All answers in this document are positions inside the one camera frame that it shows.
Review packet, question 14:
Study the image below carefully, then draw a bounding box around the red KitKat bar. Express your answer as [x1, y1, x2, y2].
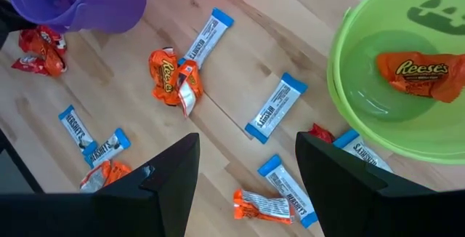
[307, 122, 336, 145]
[10, 55, 50, 76]
[18, 29, 68, 79]
[36, 24, 68, 56]

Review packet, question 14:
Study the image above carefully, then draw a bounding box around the purple plastic bucket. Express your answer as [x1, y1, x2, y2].
[2, 0, 148, 34]

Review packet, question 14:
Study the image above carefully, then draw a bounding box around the green plastic bucket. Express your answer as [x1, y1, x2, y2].
[325, 0, 465, 165]

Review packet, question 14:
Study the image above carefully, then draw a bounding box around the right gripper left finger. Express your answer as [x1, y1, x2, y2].
[0, 132, 201, 237]

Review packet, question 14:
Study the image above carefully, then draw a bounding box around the white blue Hershey's bar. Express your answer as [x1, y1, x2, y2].
[57, 104, 99, 157]
[244, 71, 309, 145]
[177, 7, 235, 70]
[332, 128, 394, 174]
[84, 127, 132, 169]
[257, 153, 319, 230]

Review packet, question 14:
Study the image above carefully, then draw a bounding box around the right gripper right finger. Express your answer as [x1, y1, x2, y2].
[295, 131, 465, 237]

